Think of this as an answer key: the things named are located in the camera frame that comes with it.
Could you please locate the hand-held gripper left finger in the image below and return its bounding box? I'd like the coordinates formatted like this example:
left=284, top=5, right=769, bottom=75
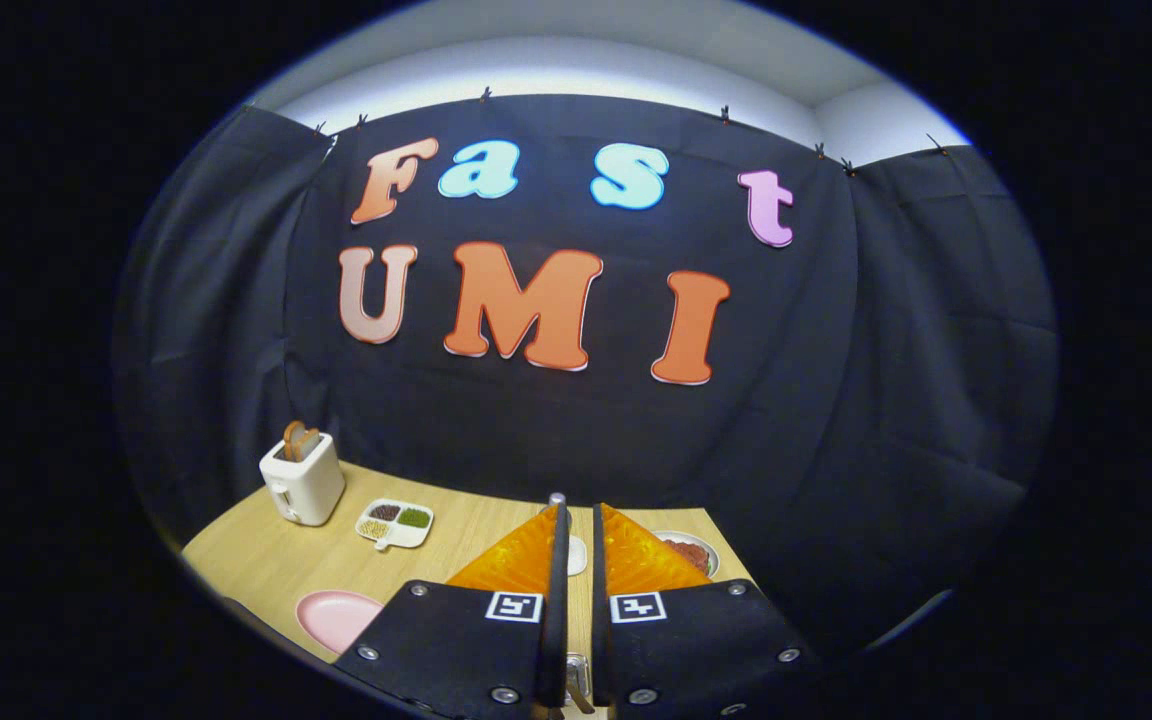
left=334, top=503, right=572, bottom=720

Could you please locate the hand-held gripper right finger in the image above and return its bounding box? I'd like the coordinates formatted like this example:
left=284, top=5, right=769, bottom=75
left=591, top=502, right=822, bottom=720

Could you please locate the small white oval dish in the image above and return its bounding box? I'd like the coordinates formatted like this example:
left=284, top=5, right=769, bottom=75
left=651, top=530, right=721, bottom=581

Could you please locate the white divided snack tray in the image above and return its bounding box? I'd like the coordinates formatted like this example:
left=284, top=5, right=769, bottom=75
left=354, top=498, right=435, bottom=552

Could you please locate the pink round plate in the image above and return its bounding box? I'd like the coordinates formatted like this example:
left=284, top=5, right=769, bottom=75
left=295, top=590, right=387, bottom=655

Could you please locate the cream white toaster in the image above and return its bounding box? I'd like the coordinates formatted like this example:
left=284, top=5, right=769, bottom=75
left=258, top=432, right=347, bottom=528

